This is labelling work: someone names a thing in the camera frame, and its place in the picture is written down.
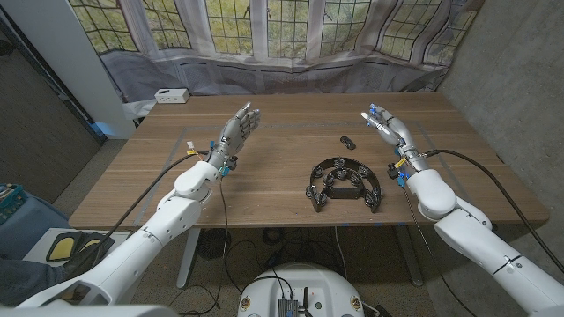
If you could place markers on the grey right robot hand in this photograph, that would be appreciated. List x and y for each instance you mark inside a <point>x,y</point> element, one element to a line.
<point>392,127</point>

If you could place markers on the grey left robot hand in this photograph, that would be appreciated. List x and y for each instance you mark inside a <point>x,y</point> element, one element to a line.
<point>233,134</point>

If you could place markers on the black tambourine with metal jingles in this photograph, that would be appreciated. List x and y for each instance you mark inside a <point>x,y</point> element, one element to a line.
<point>343,192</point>

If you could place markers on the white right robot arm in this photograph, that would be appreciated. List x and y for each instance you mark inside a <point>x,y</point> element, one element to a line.
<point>462,224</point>

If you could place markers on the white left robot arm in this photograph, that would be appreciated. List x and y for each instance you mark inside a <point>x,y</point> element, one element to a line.
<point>154,233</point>

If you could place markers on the black USB stick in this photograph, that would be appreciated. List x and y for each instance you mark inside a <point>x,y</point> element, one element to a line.
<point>347,142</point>

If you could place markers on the white power strip box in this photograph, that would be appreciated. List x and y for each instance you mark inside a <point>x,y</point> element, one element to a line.
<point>172,96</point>

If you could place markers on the printed window backdrop cloth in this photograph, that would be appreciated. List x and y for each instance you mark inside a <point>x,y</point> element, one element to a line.
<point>282,66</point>

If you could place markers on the round black floor fan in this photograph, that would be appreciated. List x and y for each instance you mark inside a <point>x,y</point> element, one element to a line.
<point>213,244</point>

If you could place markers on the grey table leg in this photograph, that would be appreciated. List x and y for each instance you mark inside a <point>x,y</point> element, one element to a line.
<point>188,260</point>
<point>410,260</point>

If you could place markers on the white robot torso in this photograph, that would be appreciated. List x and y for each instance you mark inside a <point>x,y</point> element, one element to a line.
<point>304,282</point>

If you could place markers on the white pillar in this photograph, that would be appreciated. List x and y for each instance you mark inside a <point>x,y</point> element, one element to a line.
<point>75,57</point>

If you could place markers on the yellow black foot pedal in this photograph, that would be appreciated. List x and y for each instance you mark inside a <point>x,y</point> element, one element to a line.
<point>63,248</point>
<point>90,243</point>

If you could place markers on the black shoe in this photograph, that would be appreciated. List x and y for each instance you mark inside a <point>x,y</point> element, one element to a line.
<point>86,260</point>

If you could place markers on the dark partition panel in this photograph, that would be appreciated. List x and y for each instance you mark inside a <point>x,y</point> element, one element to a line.
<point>35,127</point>

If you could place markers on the blue upholstered chair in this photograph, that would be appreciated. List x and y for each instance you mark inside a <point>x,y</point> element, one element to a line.
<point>31,224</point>

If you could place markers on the white pedal platform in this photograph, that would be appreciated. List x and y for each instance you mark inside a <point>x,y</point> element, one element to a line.
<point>39,246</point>

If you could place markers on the teal plastic basket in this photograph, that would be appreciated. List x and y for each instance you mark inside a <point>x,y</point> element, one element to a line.
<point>9,200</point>

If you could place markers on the person's leg in blue jeans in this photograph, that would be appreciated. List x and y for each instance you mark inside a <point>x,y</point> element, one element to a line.
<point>26,279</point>

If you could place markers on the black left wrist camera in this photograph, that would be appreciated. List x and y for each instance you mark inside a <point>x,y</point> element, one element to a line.
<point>231,164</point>

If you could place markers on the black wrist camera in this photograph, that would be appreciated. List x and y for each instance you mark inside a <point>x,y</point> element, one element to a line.
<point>231,164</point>
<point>392,171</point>

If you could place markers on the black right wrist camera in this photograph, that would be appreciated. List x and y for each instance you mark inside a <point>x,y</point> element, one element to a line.
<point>392,171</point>

